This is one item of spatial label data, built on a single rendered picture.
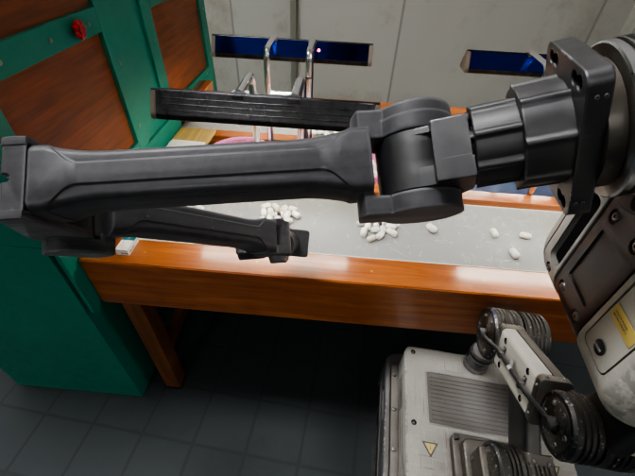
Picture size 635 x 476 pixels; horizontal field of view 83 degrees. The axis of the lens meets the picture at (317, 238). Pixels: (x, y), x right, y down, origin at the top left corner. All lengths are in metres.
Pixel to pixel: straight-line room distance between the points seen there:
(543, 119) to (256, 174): 0.23
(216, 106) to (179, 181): 0.73
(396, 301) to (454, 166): 0.73
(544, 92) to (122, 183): 0.35
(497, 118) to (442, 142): 0.04
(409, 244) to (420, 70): 2.02
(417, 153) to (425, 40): 2.62
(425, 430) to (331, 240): 0.58
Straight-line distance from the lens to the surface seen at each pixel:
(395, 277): 0.99
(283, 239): 0.71
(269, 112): 1.03
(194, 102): 1.09
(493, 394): 1.24
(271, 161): 0.33
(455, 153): 0.32
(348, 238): 1.11
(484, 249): 1.20
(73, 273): 1.17
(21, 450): 1.86
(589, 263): 0.49
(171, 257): 1.07
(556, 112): 0.33
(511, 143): 0.32
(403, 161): 0.34
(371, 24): 2.91
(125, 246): 1.12
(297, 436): 1.57
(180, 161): 0.35
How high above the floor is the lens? 1.49
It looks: 43 degrees down
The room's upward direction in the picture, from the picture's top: 3 degrees clockwise
